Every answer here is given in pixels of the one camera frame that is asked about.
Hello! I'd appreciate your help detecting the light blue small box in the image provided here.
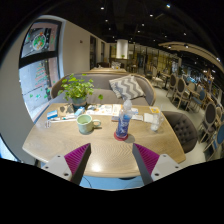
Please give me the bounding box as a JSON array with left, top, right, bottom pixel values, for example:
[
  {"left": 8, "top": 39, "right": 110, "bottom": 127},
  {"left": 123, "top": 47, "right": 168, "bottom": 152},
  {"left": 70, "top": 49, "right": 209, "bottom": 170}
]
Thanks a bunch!
[{"left": 73, "top": 106, "right": 86, "bottom": 117}]

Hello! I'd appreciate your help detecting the group of ceiling lights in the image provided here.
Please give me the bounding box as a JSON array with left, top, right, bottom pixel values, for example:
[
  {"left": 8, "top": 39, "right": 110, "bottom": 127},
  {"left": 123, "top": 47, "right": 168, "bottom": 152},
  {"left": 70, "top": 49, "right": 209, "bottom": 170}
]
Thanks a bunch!
[{"left": 99, "top": 3, "right": 221, "bottom": 63}]

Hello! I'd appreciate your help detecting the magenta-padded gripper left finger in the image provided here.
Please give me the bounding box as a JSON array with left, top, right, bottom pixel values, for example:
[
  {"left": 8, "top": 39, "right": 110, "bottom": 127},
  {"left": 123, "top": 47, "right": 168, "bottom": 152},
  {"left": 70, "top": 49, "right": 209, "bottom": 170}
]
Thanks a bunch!
[{"left": 42, "top": 143, "right": 92, "bottom": 186}]

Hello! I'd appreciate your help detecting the pale green mug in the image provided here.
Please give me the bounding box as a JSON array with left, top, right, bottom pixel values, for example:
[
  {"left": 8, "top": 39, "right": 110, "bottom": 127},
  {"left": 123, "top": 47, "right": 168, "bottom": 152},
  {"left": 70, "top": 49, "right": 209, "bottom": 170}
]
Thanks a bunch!
[{"left": 75, "top": 113, "right": 102, "bottom": 135}]

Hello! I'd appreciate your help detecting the blue white small pack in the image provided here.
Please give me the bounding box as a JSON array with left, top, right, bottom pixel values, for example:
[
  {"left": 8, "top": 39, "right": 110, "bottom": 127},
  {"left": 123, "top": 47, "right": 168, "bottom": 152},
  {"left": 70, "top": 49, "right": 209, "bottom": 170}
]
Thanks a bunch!
[{"left": 46, "top": 109, "right": 59, "bottom": 120}]

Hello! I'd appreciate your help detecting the brown card stand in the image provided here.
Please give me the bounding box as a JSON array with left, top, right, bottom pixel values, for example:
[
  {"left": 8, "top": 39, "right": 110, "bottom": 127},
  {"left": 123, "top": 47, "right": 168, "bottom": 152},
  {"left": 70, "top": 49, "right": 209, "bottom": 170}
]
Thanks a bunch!
[{"left": 58, "top": 103, "right": 75, "bottom": 118}]

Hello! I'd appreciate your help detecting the grey curved sofa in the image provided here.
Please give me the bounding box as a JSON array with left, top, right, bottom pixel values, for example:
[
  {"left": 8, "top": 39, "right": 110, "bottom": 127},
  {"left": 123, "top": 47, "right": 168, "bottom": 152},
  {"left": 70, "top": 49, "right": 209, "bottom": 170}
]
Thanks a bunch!
[{"left": 49, "top": 68, "right": 157, "bottom": 108}]

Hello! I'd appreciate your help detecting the clear blue-labelled drink bottle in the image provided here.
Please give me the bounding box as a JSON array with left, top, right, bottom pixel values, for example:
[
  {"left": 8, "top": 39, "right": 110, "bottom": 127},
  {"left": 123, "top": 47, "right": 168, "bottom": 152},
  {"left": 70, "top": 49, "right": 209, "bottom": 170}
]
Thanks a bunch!
[{"left": 114, "top": 97, "right": 135, "bottom": 140}]

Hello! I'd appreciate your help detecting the group of dining chairs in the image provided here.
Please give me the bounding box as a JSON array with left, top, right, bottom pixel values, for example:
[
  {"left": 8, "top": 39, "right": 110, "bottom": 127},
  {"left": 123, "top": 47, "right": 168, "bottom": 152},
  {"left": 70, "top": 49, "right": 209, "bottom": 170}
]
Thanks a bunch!
[{"left": 146, "top": 64, "right": 224, "bottom": 153}]

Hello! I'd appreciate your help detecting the dark grey tufted armchair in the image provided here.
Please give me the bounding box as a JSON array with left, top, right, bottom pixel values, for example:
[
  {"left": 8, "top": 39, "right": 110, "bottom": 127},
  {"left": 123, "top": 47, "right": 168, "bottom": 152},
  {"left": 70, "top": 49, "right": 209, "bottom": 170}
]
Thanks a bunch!
[{"left": 162, "top": 110, "right": 200, "bottom": 154}]

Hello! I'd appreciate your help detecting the yellow card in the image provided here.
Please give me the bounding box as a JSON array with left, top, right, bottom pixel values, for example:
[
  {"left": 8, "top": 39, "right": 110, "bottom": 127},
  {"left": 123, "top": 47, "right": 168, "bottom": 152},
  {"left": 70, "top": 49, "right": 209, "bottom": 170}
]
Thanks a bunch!
[{"left": 149, "top": 106, "right": 162, "bottom": 115}]

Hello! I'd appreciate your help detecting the grey white chevron cushion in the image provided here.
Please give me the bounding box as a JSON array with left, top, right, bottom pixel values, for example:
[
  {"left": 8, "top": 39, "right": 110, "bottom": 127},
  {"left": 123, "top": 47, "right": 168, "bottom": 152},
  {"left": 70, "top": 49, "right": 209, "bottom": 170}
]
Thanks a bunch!
[{"left": 108, "top": 74, "right": 147, "bottom": 101}]

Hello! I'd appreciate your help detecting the white paper napkin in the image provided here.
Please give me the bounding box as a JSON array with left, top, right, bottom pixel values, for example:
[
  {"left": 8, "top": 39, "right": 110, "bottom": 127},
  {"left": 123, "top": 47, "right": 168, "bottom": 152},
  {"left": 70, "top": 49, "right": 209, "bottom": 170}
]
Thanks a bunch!
[{"left": 143, "top": 112, "right": 158, "bottom": 124}]

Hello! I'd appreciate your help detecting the green potted plant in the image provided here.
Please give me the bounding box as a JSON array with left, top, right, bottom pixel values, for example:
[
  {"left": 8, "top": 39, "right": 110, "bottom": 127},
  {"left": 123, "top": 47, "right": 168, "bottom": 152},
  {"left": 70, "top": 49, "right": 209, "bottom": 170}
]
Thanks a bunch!
[{"left": 57, "top": 73, "right": 104, "bottom": 108}]

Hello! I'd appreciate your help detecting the clear plastic cup with straw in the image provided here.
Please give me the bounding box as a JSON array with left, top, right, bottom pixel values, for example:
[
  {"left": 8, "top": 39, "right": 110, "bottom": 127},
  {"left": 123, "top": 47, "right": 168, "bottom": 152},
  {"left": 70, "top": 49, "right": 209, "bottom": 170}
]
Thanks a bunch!
[{"left": 150, "top": 111, "right": 165, "bottom": 133}]

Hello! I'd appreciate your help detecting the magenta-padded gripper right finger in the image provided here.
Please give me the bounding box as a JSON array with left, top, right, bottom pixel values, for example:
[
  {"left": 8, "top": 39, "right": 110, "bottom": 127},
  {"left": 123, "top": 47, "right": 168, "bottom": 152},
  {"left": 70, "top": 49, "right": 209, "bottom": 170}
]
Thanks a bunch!
[{"left": 131, "top": 143, "right": 184, "bottom": 185}]

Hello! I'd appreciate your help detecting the white printed tissue box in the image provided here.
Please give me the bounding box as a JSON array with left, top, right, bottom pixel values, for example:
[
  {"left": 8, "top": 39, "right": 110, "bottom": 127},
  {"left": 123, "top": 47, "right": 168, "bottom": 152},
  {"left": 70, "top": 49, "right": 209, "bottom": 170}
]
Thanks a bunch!
[{"left": 85, "top": 103, "right": 114, "bottom": 117}]

